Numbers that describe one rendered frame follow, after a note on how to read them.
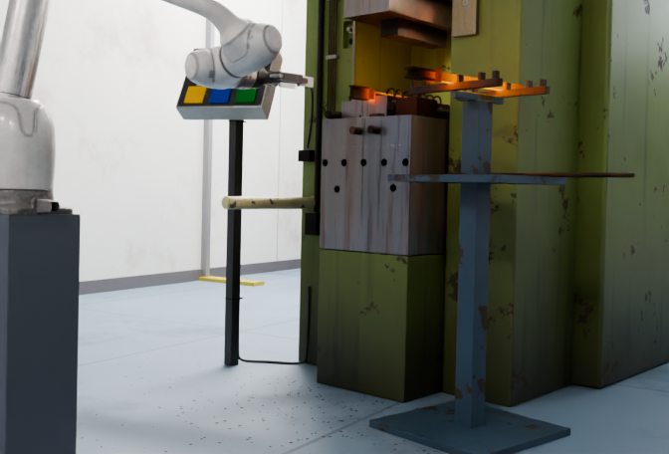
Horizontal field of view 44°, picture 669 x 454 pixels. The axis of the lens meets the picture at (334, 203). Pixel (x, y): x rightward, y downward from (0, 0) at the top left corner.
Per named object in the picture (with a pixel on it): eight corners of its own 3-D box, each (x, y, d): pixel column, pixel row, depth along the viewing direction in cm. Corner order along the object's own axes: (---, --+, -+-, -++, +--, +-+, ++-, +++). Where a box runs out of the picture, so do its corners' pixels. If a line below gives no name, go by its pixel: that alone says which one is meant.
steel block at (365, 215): (407, 255, 260) (411, 114, 259) (319, 248, 285) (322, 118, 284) (498, 248, 302) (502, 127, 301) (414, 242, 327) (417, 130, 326)
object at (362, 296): (403, 403, 261) (407, 256, 260) (316, 382, 286) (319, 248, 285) (495, 376, 303) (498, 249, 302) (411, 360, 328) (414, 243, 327)
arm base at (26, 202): (21, 215, 181) (22, 190, 181) (-40, 212, 193) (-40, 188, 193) (87, 214, 196) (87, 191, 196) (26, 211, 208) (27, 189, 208)
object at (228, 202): (230, 210, 278) (230, 195, 278) (219, 210, 282) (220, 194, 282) (318, 210, 311) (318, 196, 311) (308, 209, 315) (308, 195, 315)
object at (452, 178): (500, 182, 206) (500, 174, 206) (387, 181, 237) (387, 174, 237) (567, 184, 226) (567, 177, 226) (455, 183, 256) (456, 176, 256)
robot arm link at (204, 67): (224, 96, 235) (254, 81, 226) (180, 91, 223) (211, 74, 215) (218, 61, 236) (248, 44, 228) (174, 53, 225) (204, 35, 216)
